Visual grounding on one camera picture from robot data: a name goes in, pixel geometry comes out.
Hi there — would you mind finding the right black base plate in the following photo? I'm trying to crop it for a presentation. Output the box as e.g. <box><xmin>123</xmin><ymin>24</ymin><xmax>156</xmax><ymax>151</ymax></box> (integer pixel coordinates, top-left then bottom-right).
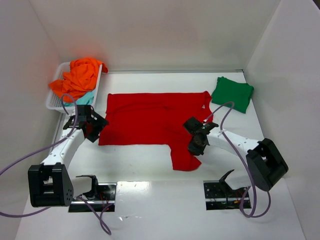
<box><xmin>203</xmin><ymin>180</ymin><xmax>247</xmax><ymax>211</ymax></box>

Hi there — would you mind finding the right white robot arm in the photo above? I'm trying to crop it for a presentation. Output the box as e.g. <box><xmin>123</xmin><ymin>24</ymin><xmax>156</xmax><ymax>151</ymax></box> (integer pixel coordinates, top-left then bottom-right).
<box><xmin>183</xmin><ymin>117</ymin><xmax>289</xmax><ymax>192</ymax></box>

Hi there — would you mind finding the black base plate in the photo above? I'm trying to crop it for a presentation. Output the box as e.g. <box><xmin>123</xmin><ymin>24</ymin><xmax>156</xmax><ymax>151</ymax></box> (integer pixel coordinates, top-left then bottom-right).
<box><xmin>68</xmin><ymin>183</ymin><xmax>117</xmax><ymax>213</ymax></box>
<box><xmin>203</xmin><ymin>180</ymin><xmax>247</xmax><ymax>211</ymax></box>

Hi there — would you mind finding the teal t shirt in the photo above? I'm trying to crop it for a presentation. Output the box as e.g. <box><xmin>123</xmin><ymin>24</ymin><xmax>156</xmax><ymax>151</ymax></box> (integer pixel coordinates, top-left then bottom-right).
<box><xmin>76</xmin><ymin>90</ymin><xmax>95</xmax><ymax>105</ymax></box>

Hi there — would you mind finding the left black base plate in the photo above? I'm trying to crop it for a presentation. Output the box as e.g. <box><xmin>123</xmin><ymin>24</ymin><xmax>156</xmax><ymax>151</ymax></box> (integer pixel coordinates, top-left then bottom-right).
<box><xmin>68</xmin><ymin>183</ymin><xmax>117</xmax><ymax>213</ymax></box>

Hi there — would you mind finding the purple cable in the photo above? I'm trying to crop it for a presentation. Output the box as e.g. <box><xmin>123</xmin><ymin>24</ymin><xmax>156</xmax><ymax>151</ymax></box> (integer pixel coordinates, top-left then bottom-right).
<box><xmin>202</xmin><ymin>101</ymin><xmax>272</xmax><ymax>219</ymax></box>
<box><xmin>0</xmin><ymin>93</ymin><xmax>112</xmax><ymax>236</ymax></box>

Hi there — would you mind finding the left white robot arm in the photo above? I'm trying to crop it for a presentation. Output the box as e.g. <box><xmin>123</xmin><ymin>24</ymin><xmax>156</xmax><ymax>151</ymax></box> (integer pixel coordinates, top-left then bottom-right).
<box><xmin>27</xmin><ymin>105</ymin><xmax>108</xmax><ymax>208</ymax></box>

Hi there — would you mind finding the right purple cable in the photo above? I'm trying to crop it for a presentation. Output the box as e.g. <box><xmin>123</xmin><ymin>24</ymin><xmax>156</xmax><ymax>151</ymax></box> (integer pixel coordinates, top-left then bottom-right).
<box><xmin>202</xmin><ymin>101</ymin><xmax>272</xmax><ymax>219</ymax></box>

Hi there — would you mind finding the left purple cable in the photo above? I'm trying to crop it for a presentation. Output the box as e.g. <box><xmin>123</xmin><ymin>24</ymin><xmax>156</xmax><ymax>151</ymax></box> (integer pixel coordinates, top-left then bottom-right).
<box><xmin>0</xmin><ymin>93</ymin><xmax>112</xmax><ymax>236</ymax></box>

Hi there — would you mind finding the folded green t shirt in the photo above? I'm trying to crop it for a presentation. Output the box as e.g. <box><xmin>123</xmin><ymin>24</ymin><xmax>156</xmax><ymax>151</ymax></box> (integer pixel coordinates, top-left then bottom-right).
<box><xmin>211</xmin><ymin>76</ymin><xmax>254</xmax><ymax>114</ymax></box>

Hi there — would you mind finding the red t shirt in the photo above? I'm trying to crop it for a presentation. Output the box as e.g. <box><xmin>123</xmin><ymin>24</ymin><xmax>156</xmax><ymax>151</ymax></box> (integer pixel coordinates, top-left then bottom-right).
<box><xmin>98</xmin><ymin>91</ymin><xmax>213</xmax><ymax>172</ymax></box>

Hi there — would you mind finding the orange t shirt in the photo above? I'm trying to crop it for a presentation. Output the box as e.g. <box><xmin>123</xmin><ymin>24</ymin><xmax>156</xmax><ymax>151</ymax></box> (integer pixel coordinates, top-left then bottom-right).
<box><xmin>48</xmin><ymin>57</ymin><xmax>109</xmax><ymax>100</ymax></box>

